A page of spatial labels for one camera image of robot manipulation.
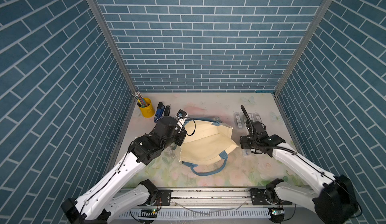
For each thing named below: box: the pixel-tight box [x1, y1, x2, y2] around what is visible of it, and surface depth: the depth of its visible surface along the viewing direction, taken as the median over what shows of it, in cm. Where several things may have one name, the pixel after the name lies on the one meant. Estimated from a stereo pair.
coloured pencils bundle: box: [131, 90, 148, 108], surface depth 101 cm
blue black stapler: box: [153, 101, 166, 123], surface depth 109 cm
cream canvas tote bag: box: [179, 117, 239, 176], surface depth 80 cm
